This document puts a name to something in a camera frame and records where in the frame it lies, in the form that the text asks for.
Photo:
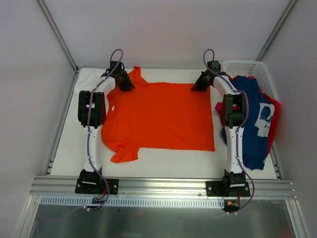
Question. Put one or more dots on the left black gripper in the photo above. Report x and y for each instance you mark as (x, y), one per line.
(125, 82)

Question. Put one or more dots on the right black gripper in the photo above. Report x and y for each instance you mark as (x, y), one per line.
(202, 82)

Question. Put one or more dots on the orange t shirt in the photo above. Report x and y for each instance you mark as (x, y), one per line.
(157, 115)

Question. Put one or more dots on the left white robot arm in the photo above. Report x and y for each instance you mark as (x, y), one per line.
(92, 116)

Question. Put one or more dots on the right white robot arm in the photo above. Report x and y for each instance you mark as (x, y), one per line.
(233, 116)

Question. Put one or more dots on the red t shirt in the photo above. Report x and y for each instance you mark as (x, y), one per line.
(276, 109)

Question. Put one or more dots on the folded white t shirt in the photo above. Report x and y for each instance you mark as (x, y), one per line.
(88, 79)

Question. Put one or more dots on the white plastic basket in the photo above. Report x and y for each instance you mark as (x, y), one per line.
(257, 69)

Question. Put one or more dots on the blue printed t shirt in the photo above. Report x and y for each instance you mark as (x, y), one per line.
(253, 163)

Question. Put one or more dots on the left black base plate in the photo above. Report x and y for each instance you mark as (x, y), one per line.
(99, 187)

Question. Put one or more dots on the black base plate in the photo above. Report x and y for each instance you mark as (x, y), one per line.
(216, 188)
(99, 187)

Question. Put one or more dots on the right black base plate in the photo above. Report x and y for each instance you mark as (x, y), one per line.
(216, 188)

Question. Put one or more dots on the aluminium mounting rail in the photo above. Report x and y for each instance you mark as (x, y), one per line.
(265, 189)

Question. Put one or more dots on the white slotted cable duct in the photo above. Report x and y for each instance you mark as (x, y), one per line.
(134, 202)

